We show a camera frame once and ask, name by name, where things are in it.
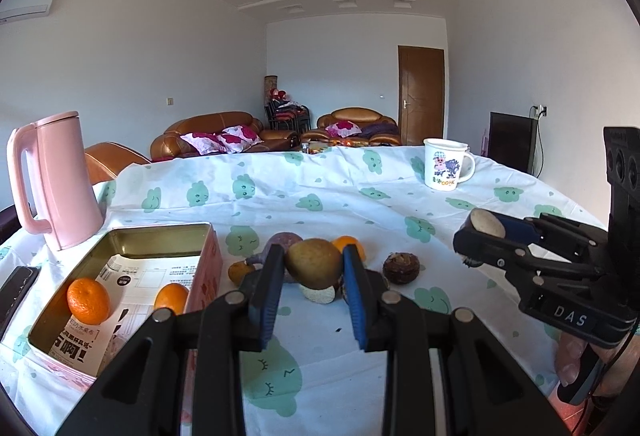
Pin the brown kiwi fruit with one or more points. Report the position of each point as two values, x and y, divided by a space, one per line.
312 263

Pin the purple radish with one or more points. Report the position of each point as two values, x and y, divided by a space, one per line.
280 238

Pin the floral pink white pillow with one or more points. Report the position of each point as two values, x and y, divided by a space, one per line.
242 136
202 142
342 129

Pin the short brown leather sofa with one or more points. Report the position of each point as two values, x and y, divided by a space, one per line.
360 119

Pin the dark brown water chestnut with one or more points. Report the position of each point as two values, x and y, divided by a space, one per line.
400 268

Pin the black television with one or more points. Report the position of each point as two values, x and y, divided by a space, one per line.
512 141

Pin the brown wooden door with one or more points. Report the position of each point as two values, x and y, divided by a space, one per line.
421 96

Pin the pink metal tin box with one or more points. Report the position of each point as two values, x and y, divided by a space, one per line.
202 271

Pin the small beige potato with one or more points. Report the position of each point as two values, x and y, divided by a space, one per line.
487 222

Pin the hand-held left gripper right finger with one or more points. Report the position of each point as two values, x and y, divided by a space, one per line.
357 308

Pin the white air conditioner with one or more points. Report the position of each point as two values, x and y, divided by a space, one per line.
25 4

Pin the cut white taro piece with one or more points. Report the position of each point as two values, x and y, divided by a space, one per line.
320 294

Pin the mandarin orange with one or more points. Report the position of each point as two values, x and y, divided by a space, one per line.
88 300
237 272
345 242
171 298

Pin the purple blanket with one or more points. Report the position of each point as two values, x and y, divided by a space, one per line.
377 131

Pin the colourful snack packets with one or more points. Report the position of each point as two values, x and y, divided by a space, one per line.
320 146

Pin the person's right hand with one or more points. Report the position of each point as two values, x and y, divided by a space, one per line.
567 358

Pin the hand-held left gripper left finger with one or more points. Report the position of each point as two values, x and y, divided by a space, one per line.
267 298

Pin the printed paper sheet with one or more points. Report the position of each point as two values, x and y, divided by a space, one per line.
135 276

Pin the red flower decoration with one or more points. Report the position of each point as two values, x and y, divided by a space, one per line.
277 94

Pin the stack of dark chairs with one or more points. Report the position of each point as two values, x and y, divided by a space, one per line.
285 114

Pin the brown leather armchair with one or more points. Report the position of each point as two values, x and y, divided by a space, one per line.
110 159

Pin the tall patterned vase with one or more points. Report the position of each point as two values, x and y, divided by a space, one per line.
270 86

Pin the wall power socket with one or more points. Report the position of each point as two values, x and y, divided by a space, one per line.
540 110

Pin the pink electric kettle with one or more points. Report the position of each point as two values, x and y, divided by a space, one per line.
60 176

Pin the black smartphone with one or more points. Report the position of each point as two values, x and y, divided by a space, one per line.
15 291

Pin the white cartoon mug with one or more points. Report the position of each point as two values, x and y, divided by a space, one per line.
440 169

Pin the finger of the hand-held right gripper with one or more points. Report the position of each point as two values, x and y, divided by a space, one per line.
480 250
520 230

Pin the long brown leather sofa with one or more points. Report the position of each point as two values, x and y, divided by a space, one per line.
210 126

